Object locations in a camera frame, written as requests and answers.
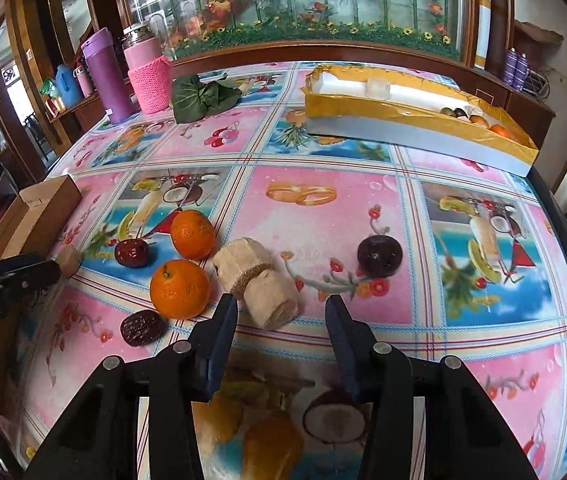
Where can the purple thermos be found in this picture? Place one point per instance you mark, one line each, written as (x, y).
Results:
(107, 80)

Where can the brown cardboard box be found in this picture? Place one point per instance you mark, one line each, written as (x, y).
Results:
(38, 210)

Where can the pink knit-sleeved bottle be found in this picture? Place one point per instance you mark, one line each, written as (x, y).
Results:
(149, 85)

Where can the green leafy vegetable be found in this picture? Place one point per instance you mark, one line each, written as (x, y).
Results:
(203, 99)

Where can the yellow and white box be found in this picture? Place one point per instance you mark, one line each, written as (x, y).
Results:
(413, 147)

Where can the blue plastic jug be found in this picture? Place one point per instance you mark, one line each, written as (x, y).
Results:
(68, 86)

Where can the printed pink tablecloth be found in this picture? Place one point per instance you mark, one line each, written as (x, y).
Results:
(313, 220)

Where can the wrinkled dark red date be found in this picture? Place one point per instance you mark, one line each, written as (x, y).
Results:
(142, 328)

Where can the clear plastic cup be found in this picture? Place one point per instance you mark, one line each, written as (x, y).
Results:
(377, 89)

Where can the brown fruit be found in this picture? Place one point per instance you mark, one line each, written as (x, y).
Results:
(478, 120)

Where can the dark red cherry fruit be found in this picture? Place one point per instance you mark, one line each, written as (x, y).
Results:
(132, 253)

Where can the small orange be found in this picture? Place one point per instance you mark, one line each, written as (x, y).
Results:
(192, 234)

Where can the large orange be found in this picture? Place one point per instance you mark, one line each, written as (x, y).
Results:
(180, 288)

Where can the small peeled sugarcane piece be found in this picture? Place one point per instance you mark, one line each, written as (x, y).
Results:
(69, 261)

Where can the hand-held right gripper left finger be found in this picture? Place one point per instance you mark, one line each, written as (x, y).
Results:
(218, 340)

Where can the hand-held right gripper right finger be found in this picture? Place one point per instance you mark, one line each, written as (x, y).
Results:
(343, 350)

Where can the small pink flask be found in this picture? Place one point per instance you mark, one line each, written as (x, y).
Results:
(84, 82)

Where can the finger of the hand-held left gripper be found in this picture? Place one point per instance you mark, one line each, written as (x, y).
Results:
(23, 272)

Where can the orange in yellow box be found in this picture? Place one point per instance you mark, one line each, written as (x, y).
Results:
(503, 132)

